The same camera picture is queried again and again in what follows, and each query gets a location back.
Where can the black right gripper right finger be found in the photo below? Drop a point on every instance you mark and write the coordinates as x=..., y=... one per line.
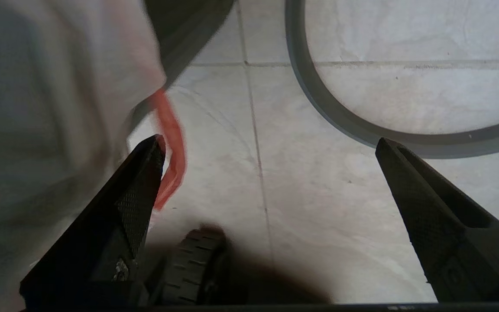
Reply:
x=448, y=247

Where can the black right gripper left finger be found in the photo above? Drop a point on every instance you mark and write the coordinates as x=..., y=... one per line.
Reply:
x=93, y=260

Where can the white red-print trash bag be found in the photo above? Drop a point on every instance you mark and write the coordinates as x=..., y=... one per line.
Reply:
x=59, y=108

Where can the black trash bin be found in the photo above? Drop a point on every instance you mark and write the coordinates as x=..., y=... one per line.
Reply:
x=189, y=30

